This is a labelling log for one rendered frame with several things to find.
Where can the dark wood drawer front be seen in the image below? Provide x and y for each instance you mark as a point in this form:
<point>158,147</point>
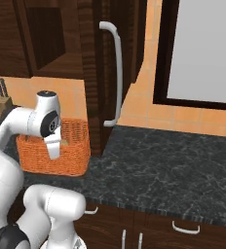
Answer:
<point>215,238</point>
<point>113,215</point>

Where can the dark wood wall cabinet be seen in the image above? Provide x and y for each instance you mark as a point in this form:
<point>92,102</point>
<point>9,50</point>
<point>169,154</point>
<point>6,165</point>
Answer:
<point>7,35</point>

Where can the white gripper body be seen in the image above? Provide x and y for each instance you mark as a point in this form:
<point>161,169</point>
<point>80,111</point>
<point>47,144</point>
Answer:
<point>54,145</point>

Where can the dark framed window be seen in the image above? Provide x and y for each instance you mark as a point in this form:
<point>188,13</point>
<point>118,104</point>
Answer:
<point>202,48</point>

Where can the wooden knife block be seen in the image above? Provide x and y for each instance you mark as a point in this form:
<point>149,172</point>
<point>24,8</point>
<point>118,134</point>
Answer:
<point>1,107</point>

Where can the dark wood base cabinet door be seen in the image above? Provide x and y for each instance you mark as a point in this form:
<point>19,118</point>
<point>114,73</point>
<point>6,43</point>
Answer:
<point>147,243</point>
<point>102,238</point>

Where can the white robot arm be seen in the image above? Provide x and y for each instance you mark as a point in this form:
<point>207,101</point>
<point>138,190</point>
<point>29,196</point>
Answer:
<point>7,181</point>

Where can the dark wood tall cabinet door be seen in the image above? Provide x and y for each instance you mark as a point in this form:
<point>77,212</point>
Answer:
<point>131,42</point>

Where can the orange woven basket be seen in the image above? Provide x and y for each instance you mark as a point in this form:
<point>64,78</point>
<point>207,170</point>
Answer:
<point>69,159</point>

